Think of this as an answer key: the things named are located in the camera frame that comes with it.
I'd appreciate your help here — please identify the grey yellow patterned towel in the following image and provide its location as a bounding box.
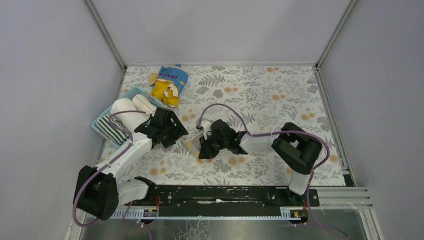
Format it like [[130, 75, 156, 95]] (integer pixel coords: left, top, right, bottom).
[[184, 131, 205, 164]]

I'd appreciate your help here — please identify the cream terry towel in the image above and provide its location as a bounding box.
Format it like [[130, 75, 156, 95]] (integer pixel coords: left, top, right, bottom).
[[131, 94, 157, 115]]

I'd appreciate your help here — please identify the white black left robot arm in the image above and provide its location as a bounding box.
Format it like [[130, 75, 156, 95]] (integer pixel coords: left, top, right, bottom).
[[72, 107, 188, 227]]

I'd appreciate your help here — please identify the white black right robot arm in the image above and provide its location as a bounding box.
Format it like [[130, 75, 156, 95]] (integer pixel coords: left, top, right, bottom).
[[186, 119, 324, 196]]

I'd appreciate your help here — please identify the floral patterned table mat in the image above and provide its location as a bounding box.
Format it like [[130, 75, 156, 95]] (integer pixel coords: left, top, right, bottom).
[[122, 66, 346, 186]]

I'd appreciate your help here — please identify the light blue plastic basket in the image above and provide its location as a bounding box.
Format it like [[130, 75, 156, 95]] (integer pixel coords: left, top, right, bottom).
[[91, 86, 164, 148]]

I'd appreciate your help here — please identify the blue yellow printed towel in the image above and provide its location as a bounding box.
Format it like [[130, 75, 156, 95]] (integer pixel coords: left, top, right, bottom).
[[149, 64, 189, 108]]

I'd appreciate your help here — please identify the black white striped rolled towel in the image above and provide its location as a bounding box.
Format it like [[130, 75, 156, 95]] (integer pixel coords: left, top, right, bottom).
[[95, 113, 129, 146]]

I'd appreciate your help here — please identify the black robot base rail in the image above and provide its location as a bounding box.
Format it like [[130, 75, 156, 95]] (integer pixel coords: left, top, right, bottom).
[[132, 185, 320, 211]]

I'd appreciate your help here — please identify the white slotted cable duct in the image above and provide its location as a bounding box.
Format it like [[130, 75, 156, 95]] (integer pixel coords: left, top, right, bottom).
[[110, 204, 308, 221]]

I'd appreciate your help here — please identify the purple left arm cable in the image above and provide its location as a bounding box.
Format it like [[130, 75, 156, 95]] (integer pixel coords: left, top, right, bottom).
[[72, 110, 148, 240]]

